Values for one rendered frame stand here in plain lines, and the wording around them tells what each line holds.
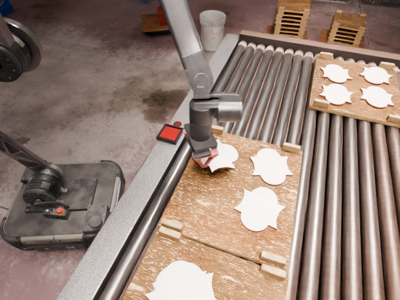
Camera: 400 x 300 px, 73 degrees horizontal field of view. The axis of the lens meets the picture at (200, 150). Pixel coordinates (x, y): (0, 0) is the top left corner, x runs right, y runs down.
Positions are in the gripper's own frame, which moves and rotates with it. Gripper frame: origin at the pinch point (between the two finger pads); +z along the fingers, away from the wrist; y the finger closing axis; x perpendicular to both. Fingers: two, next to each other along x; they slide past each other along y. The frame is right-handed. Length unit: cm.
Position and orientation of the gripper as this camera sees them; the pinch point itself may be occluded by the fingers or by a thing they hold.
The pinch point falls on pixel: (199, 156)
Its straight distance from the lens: 79.0
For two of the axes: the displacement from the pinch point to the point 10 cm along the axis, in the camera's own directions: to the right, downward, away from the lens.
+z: -0.1, 6.6, 7.5
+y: -3.2, -7.1, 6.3
